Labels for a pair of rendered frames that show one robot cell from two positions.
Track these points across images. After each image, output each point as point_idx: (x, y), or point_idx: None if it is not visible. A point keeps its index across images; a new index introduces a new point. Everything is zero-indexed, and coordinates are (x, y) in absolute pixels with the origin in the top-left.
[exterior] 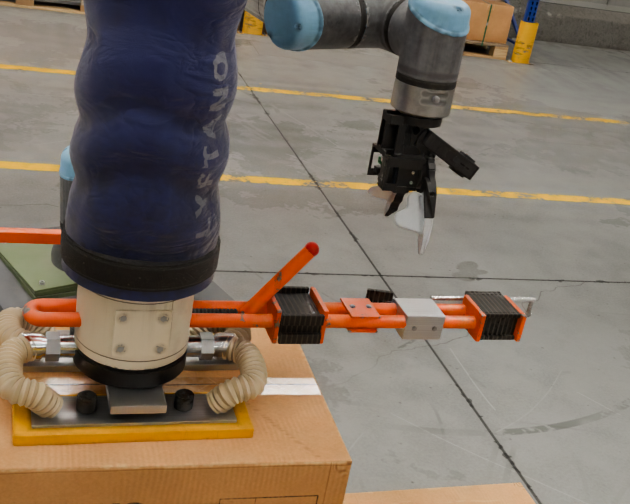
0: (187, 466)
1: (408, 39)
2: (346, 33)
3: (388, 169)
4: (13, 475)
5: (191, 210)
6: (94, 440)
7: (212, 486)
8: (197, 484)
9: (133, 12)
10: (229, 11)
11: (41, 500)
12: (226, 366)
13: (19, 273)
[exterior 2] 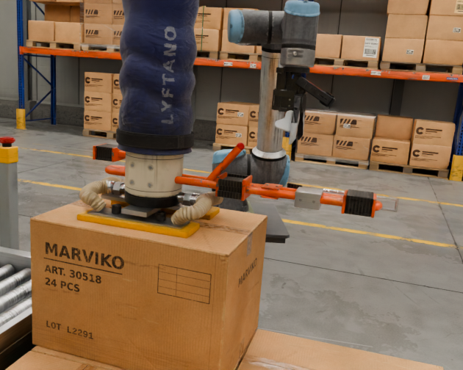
0: (141, 239)
1: (283, 24)
2: (260, 30)
3: (273, 96)
4: (67, 227)
5: (158, 107)
6: (110, 223)
7: (154, 255)
8: (146, 252)
9: (129, 8)
10: (171, 4)
11: (78, 244)
12: None
13: None
